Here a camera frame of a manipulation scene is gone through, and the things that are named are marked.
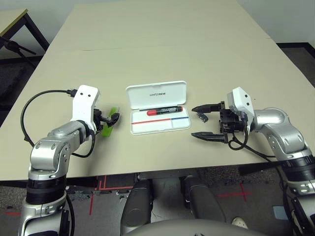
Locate grey metal table crossbeam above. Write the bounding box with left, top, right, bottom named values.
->
left=136, top=172, right=197, bottom=182

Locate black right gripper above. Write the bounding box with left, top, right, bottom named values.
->
left=190, top=100, right=247, bottom=145

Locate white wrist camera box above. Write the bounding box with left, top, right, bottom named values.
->
left=226, top=87, right=254, bottom=131
left=70, top=85, right=101, bottom=131

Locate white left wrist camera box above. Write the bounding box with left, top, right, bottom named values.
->
left=70, top=85, right=101, bottom=131

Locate side table with black frame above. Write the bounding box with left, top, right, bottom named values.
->
left=0, top=9, right=50, bottom=52

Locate grey robot leg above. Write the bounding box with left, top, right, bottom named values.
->
left=120, top=180, right=153, bottom=234
left=181, top=176, right=226, bottom=223

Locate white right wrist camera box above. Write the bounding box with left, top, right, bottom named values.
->
left=226, top=87, right=254, bottom=131

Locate green highlighter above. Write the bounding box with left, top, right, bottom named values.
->
left=101, top=107, right=121, bottom=138

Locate black tripod stand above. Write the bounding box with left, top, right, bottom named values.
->
left=0, top=36, right=37, bottom=67

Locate grey robot torso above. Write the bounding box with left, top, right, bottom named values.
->
left=127, top=219, right=266, bottom=236

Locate red and black marker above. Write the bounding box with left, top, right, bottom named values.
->
left=147, top=105, right=183, bottom=117

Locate grey robot right leg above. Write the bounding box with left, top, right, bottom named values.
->
left=181, top=176, right=226, bottom=223

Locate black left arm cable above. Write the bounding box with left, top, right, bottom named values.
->
left=20, top=88, right=96, bottom=158

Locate white shoe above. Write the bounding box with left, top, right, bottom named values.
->
left=231, top=216, right=249, bottom=230

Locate white plastic pencil case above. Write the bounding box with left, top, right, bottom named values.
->
left=126, top=80, right=192, bottom=135

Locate grey robot left leg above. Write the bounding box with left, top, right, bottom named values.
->
left=120, top=180, right=153, bottom=234

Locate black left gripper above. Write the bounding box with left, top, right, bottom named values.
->
left=93, top=108, right=121, bottom=131

